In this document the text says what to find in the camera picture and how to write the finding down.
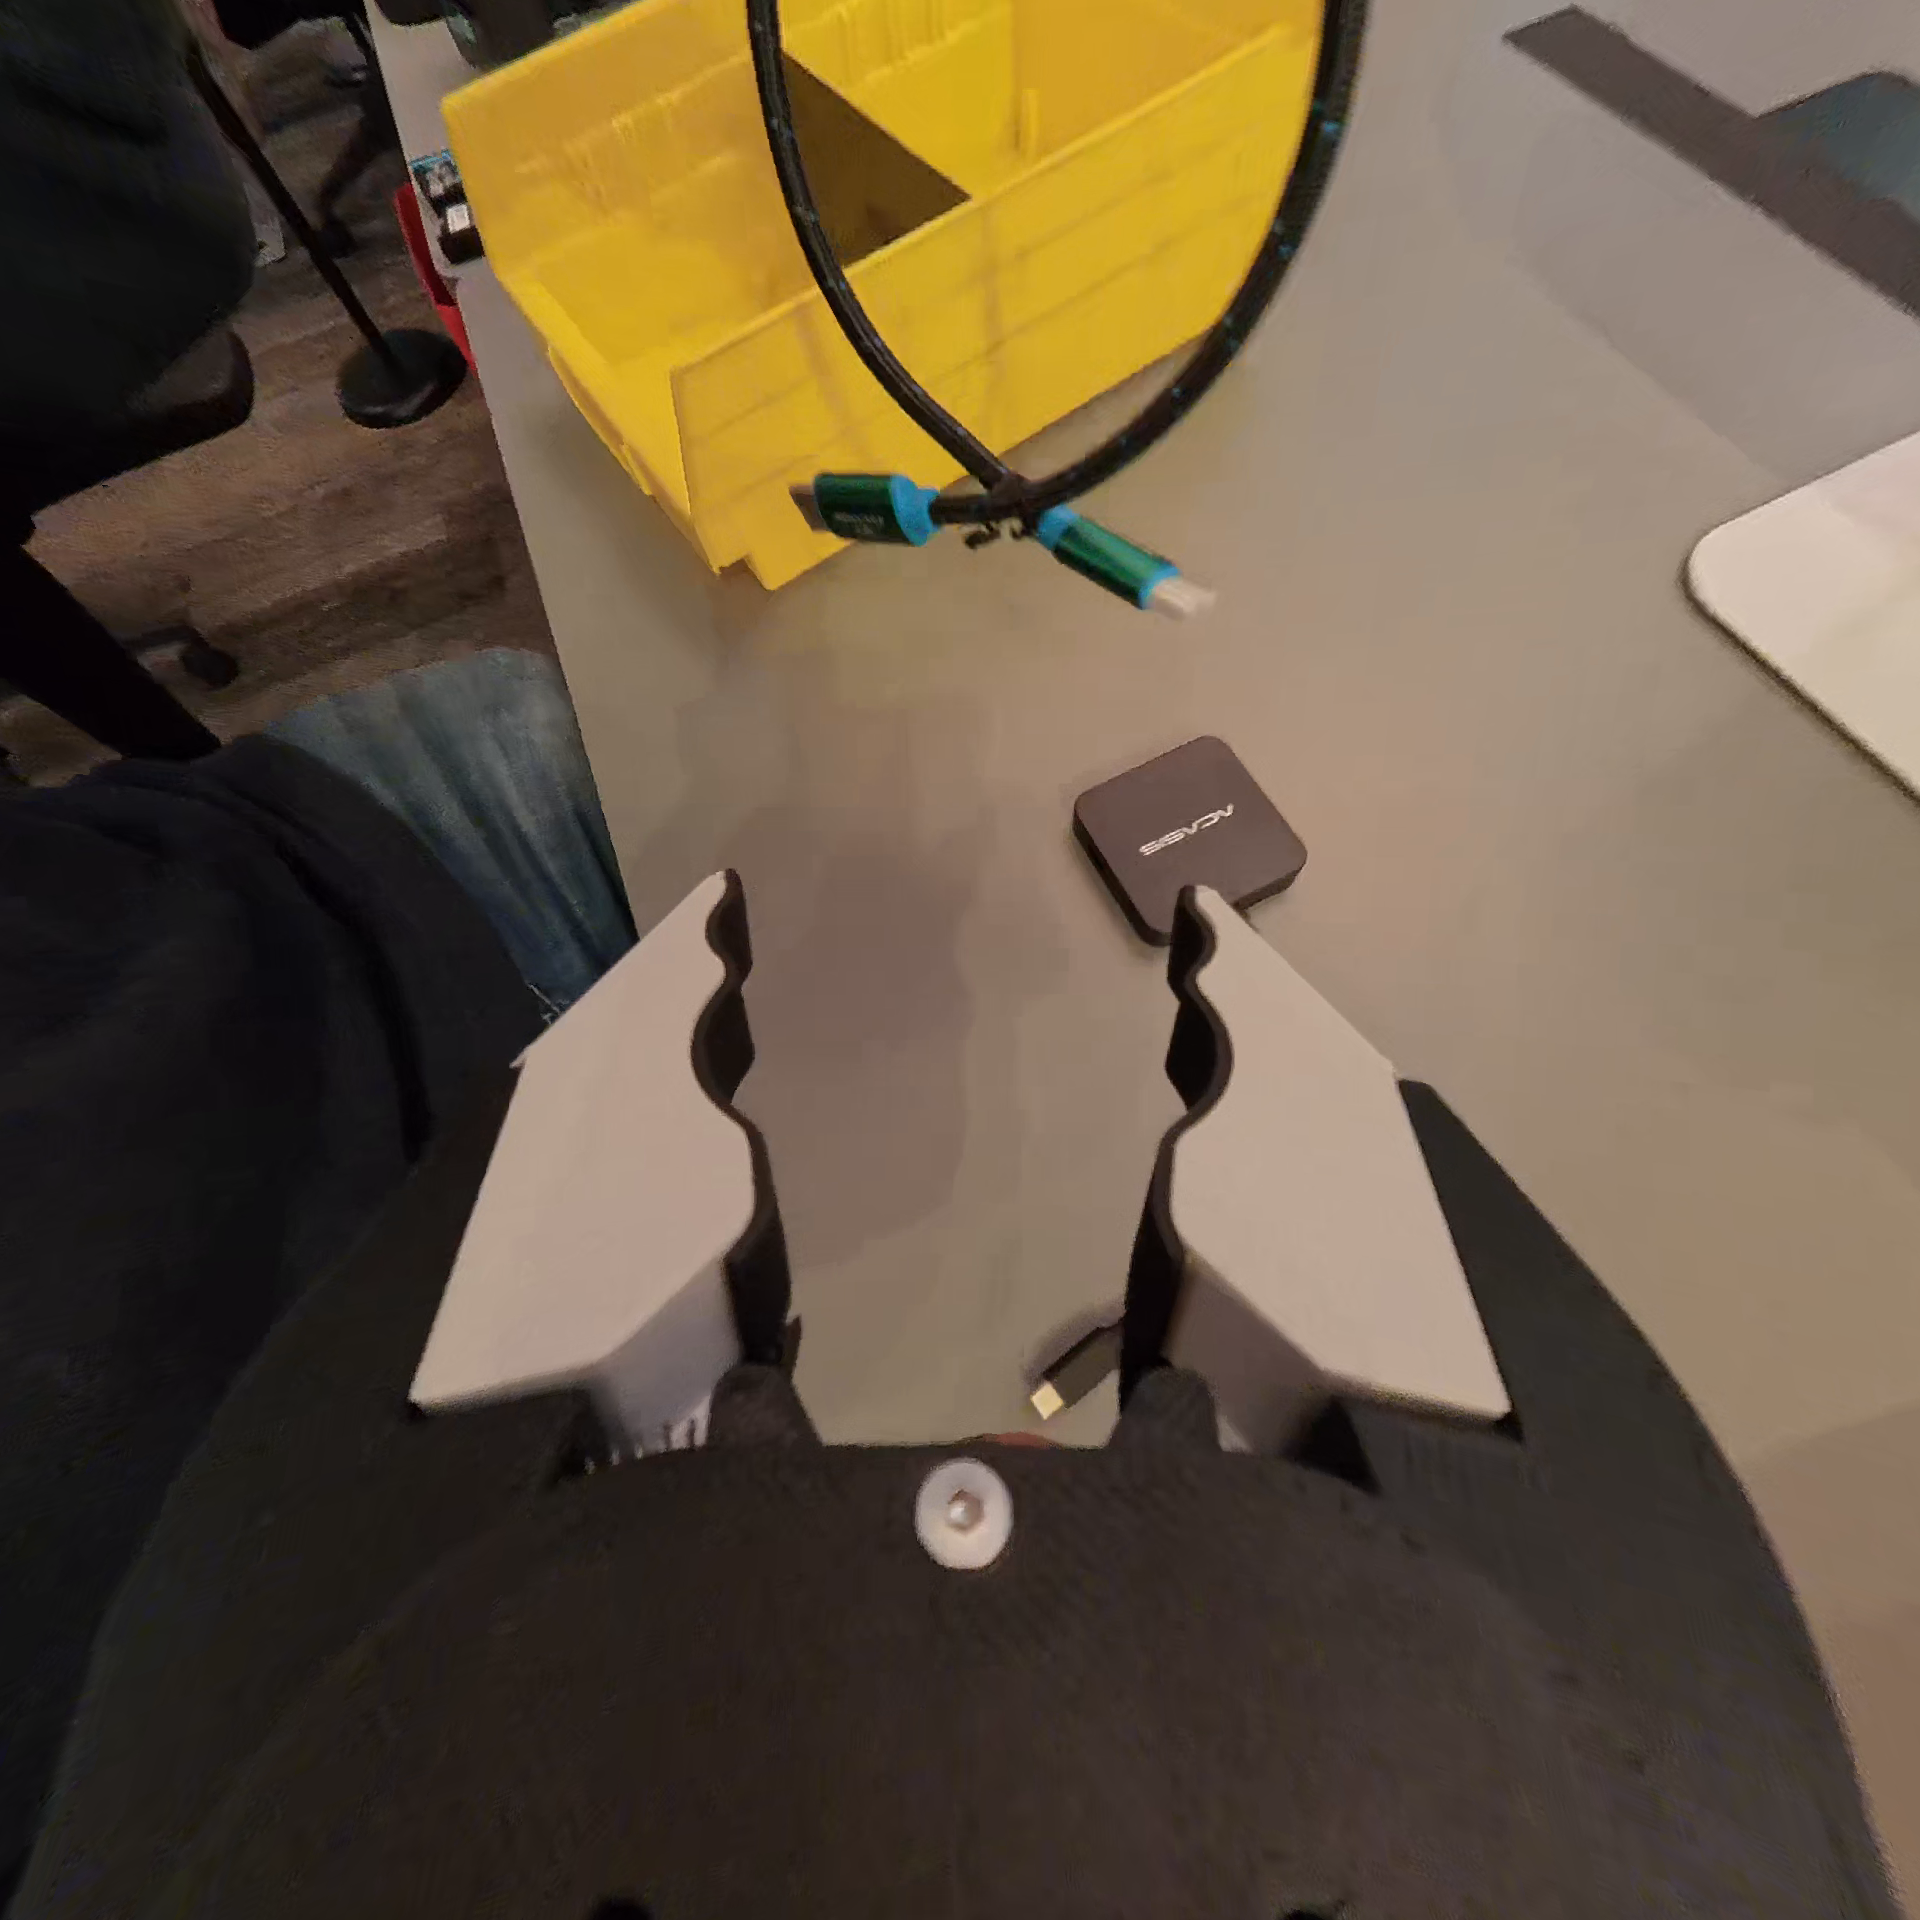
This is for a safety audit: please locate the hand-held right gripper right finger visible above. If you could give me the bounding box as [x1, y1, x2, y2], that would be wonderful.
[1115, 885, 1513, 1450]

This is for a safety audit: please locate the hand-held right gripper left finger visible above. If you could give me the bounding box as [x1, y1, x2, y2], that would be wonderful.
[407, 870, 798, 1459]

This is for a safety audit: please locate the black usb adapter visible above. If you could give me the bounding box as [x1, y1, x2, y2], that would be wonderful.
[1026, 735, 1309, 1421]

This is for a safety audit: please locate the thick braided hdmi cable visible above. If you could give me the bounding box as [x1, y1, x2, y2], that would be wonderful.
[744, 0, 1369, 619]

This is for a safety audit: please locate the yellow plastic bin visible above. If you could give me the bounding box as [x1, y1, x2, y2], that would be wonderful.
[438, 0, 1329, 592]

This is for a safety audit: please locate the person's jeans leg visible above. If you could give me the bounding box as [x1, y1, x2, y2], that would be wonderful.
[269, 649, 639, 1023]

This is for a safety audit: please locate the person's dark sweater torso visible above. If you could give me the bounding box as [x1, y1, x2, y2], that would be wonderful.
[0, 735, 545, 1802]

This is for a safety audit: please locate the white tablet stand base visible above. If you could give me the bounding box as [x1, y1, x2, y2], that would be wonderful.
[1682, 433, 1920, 801]

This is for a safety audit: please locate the black round stand base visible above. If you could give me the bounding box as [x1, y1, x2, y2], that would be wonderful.
[185, 45, 470, 433]

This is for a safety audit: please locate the black chair armrest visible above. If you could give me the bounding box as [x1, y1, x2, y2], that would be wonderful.
[116, 322, 258, 452]

